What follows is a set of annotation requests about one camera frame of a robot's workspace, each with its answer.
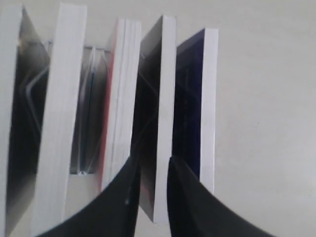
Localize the dark blue cover book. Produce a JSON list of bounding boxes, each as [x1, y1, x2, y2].
[[172, 28, 219, 193]]

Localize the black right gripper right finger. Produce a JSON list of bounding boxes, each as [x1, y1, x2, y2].
[[166, 157, 270, 237]]

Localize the grey white spine book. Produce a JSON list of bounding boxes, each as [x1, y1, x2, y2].
[[30, 3, 87, 237]]

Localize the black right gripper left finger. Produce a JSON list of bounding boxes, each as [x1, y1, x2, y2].
[[40, 157, 141, 237]]

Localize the white wire book rack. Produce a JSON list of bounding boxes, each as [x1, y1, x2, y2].
[[18, 41, 108, 175]]

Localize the red orange cover book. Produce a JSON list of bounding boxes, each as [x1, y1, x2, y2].
[[98, 18, 141, 191]]

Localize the brown cover book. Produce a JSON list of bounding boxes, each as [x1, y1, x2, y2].
[[0, 3, 50, 237]]

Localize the black cover book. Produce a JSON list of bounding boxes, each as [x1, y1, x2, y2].
[[131, 15, 177, 224]]

